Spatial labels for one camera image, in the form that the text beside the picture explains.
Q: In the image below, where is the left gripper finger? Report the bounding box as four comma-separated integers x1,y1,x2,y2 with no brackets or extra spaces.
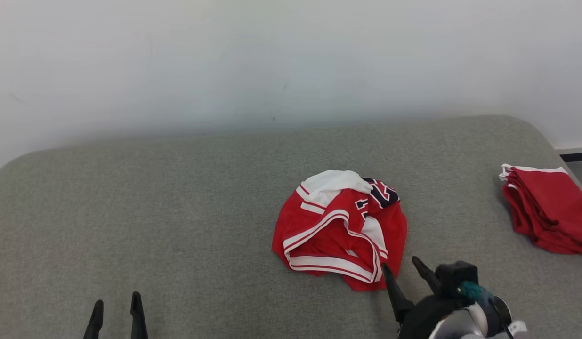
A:
83,299,104,339
130,291,149,339

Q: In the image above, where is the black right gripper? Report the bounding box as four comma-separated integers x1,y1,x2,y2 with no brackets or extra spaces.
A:
382,256,467,339

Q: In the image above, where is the red Bulls basketball jersey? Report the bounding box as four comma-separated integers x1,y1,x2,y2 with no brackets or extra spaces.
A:
272,169,408,292

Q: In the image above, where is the red shorts white side stripe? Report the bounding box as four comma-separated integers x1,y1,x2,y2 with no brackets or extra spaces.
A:
499,163,582,256

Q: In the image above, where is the grey fabric sofa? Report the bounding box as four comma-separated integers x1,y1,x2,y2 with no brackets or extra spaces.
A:
0,114,582,339

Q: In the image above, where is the right camera cable teal plug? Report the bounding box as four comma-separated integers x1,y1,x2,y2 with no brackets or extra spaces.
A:
457,281,515,339

